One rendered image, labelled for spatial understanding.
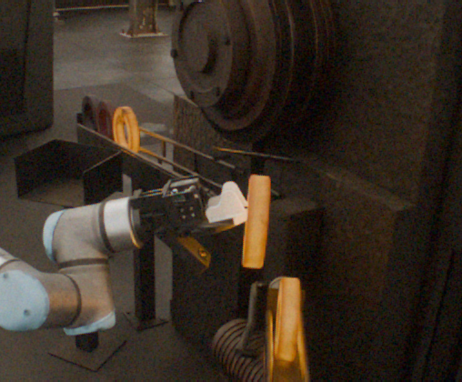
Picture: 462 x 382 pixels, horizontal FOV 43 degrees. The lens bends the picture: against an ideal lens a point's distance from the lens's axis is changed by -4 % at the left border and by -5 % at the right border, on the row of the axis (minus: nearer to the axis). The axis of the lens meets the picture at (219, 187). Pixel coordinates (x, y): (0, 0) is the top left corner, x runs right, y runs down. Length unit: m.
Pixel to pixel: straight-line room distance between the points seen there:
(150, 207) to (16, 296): 0.27
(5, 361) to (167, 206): 1.32
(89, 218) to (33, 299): 0.20
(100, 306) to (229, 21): 0.63
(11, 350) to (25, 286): 1.33
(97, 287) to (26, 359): 1.18
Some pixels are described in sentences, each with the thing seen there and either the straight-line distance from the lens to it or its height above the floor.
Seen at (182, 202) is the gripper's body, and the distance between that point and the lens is 1.00.
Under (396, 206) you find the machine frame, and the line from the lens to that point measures 1.24.
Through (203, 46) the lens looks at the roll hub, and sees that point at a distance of 1.36.
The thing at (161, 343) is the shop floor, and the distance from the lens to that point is 2.22.
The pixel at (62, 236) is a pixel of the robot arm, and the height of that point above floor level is 0.87.
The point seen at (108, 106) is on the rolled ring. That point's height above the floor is 0.74.
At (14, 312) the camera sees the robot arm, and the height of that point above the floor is 0.84.
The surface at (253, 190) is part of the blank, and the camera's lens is 0.97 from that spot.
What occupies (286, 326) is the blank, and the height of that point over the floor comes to 0.74.
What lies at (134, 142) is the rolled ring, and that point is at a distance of 2.10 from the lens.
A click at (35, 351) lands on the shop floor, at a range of 2.22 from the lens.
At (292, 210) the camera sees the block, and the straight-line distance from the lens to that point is 1.33.
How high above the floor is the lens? 1.36
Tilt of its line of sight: 23 degrees down
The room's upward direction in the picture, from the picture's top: 2 degrees clockwise
